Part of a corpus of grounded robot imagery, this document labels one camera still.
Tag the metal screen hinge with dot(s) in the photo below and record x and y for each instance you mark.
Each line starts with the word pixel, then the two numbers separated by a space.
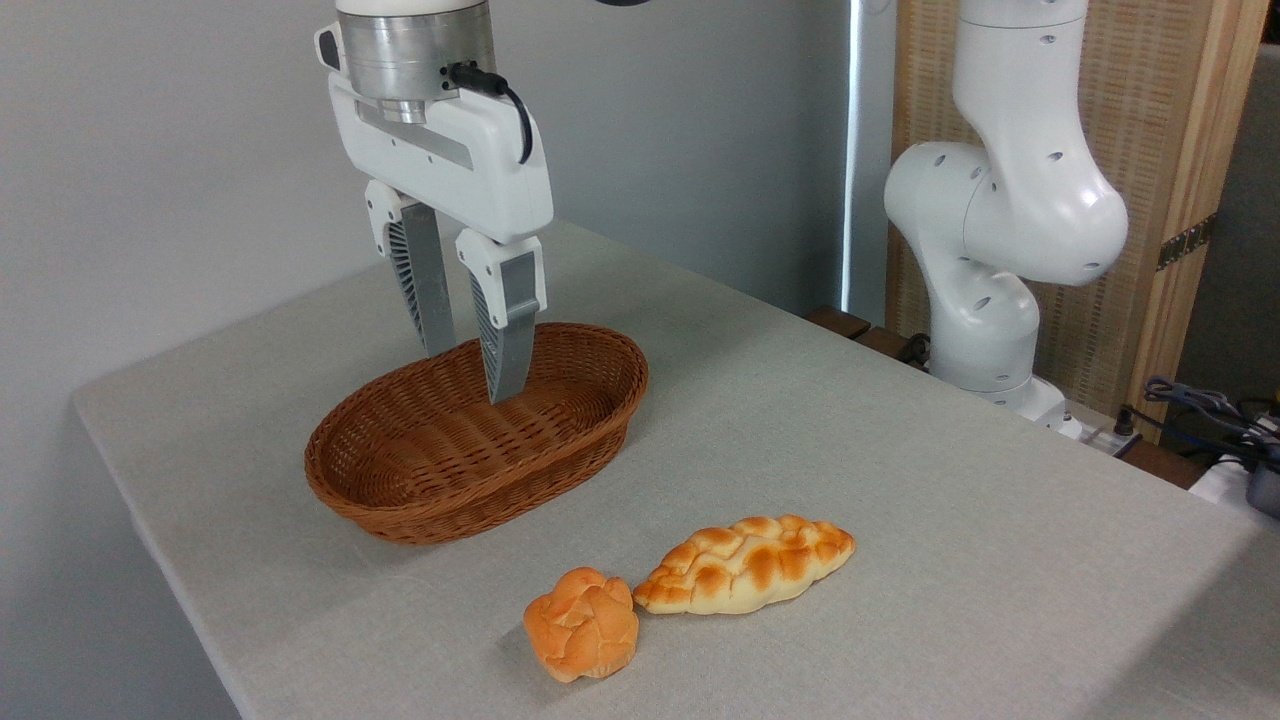
pixel 1186 242

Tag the round orange bread roll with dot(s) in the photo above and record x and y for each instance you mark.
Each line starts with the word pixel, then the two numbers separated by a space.
pixel 582 625

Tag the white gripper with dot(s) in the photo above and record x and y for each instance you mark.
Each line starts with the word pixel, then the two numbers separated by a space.
pixel 465 165

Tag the brown wooden robot base board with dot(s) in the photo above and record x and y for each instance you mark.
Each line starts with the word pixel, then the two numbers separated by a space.
pixel 870 338

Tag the white power strip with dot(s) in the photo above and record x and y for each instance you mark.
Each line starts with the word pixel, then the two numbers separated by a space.
pixel 1100 440

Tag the long braided bread loaf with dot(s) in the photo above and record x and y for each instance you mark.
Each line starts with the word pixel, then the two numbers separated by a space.
pixel 745 565

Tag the grey tablecloth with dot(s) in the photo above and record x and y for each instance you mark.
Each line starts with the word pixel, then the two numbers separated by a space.
pixel 900 450

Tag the grey box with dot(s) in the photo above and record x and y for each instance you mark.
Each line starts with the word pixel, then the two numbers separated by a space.
pixel 1265 492

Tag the wooden rattan folding screen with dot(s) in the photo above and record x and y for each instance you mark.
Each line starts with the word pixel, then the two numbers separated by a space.
pixel 1150 120

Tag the brown wicker oval basket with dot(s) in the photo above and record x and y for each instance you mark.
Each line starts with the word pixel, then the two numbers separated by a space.
pixel 500 450

